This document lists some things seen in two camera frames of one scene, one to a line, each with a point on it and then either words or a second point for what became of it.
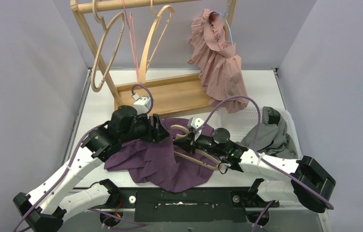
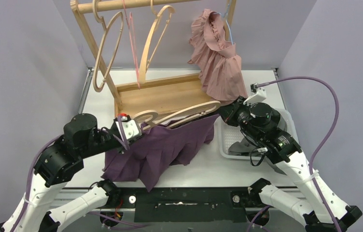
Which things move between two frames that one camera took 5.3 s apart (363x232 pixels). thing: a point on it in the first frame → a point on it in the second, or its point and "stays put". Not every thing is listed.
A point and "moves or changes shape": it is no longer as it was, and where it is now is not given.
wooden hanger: [142, 79] stays put
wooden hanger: [192, 159] → [170, 119]
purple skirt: [156, 163] moves or changes shape
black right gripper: [188, 142] → [229, 112]
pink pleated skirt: [222, 74] stays put
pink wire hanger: [131, 27] stays put
